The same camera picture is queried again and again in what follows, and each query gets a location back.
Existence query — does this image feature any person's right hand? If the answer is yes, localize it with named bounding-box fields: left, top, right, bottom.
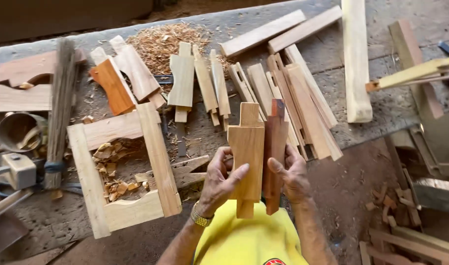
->
left=267, top=144, right=311, bottom=205

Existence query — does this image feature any person's left hand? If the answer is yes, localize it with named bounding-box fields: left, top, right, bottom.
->
left=197, top=146, right=250, bottom=218

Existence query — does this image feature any reddish wooden tenoned slat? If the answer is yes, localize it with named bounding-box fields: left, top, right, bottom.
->
left=263, top=99, right=289, bottom=216

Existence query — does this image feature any light wooden tenoned slat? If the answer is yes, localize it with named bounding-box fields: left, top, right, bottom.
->
left=227, top=102, right=265, bottom=219

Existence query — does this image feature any notched wooden offcut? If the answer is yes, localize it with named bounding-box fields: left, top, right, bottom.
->
left=147, top=155, right=211, bottom=191

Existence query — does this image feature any gold wristwatch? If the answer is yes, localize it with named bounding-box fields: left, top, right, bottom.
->
left=190, top=202, right=215, bottom=227

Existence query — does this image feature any yellow shirt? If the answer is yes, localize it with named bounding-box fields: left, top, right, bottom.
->
left=193, top=199, right=310, bottom=265

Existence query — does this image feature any stack of thin wooden slats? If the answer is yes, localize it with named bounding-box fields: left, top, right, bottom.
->
left=246, top=44, right=343, bottom=162

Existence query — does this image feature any narrow pale wooden slat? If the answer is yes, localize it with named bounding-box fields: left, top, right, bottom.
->
left=192, top=44, right=220, bottom=126
left=210, top=50, right=231, bottom=131

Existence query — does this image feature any slotted pale wooden slat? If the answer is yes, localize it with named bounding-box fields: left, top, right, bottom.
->
left=228, top=63, right=267, bottom=122

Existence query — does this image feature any heap of wood chips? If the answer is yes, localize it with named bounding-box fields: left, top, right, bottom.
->
left=92, top=142, right=151, bottom=202

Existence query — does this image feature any pale wide wooden slat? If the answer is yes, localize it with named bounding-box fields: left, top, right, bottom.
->
left=167, top=41, right=195, bottom=123

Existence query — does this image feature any heap of scrap wood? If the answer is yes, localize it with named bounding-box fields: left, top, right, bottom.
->
left=359, top=180, right=449, bottom=265

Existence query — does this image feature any long pale wooden beam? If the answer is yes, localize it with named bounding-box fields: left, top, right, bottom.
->
left=341, top=0, right=373, bottom=124

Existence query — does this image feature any pale slat with long tenon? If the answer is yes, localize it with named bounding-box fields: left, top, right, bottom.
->
left=109, top=35, right=167, bottom=110

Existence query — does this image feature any orange-brown wooden slat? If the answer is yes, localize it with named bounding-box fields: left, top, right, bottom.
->
left=89, top=58, right=136, bottom=116

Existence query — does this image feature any short thick wooden board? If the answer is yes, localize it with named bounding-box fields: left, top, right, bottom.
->
left=267, top=5, right=343, bottom=54
left=219, top=9, right=307, bottom=57

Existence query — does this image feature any pile of wood shavings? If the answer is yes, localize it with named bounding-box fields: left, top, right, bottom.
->
left=127, top=23, right=233, bottom=79

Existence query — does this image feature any yellow wooden stick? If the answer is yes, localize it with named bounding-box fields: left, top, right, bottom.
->
left=365, top=55, right=449, bottom=93

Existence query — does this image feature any straw broom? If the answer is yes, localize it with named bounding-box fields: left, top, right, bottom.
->
left=44, top=39, right=78, bottom=190

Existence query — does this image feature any brown wooden board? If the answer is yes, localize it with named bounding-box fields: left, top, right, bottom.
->
left=388, top=19, right=445, bottom=119

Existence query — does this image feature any pale thin slat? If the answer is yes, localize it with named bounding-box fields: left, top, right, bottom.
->
left=90, top=47, right=111, bottom=67

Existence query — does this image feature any metal can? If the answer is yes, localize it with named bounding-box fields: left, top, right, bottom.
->
left=0, top=112, right=48, bottom=153

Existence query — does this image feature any pale flat wooden plank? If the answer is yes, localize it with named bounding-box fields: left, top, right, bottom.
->
left=0, top=84, right=53, bottom=113

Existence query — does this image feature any assembled wooden frame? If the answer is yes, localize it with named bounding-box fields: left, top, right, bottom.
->
left=67, top=103, right=182, bottom=240

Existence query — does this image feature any curved carved wooden rail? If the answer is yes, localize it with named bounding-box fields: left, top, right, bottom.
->
left=0, top=49, right=88, bottom=89

